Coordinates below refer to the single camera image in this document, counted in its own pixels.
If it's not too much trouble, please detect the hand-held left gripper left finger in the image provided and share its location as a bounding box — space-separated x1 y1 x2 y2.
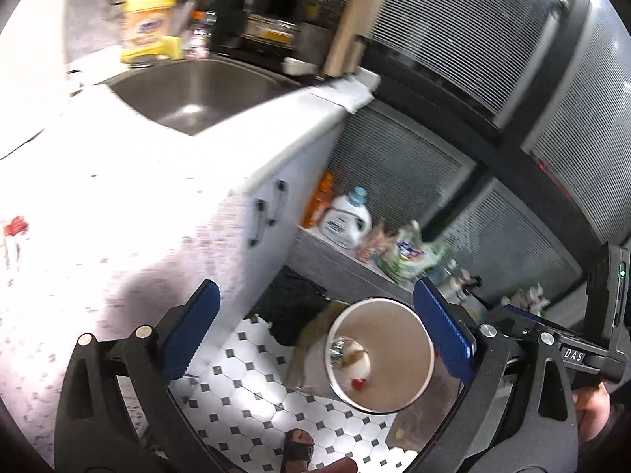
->
53 279 232 473

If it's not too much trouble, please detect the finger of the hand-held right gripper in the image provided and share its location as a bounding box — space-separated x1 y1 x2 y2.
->
500 303 568 350

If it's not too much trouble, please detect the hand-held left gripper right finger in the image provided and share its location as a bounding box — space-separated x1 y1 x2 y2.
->
409 277 579 473

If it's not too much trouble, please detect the person's right hand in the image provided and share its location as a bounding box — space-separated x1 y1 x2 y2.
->
572 383 616 445

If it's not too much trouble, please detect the green refill pouch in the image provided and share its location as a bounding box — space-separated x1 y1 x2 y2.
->
379 222 447 287

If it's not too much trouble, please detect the white crumpled tissue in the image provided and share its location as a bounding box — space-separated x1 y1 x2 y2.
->
340 347 373 380

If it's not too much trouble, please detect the clear foil cup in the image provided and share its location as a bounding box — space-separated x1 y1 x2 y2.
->
329 336 353 363

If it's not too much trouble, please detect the dark cloth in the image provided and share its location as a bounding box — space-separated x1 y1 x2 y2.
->
269 268 336 348

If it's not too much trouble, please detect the pink printed packet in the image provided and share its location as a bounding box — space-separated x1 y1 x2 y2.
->
355 219 395 264

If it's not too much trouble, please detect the grey low shelf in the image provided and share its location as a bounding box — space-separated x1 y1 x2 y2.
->
288 227 420 306

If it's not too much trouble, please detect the white laundry detergent jug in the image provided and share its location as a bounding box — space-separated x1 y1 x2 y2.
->
318 187 373 250

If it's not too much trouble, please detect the black sandal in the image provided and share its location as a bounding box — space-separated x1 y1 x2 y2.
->
282 428 316 473

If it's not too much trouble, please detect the orange bottle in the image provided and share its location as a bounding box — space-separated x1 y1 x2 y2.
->
302 172 336 230

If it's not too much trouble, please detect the white base cabinet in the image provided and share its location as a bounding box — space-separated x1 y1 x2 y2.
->
217 106 357 328

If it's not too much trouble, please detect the stainless steel sink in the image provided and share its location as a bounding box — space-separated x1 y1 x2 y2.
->
106 56 316 136

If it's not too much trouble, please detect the white cloth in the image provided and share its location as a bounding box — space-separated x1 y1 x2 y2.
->
320 71 380 112

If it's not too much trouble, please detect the ribbed glass sliding door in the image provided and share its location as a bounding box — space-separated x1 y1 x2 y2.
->
325 0 631 316

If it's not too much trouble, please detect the small orange-capped bottle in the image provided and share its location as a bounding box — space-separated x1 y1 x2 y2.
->
190 10 214 56

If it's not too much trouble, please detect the yellow dish detergent bottle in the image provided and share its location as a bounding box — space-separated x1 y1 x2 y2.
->
121 0 181 65

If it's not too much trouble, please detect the wooden board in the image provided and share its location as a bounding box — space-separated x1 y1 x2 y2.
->
323 0 390 77

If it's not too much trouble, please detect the dark dish rack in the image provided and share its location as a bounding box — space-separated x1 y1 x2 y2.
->
212 0 366 74

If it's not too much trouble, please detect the white air fryer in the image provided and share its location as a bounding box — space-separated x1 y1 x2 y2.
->
0 0 74 158

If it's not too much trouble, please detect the black cabinet handle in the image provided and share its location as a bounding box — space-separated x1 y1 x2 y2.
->
249 199 267 247
269 181 288 227

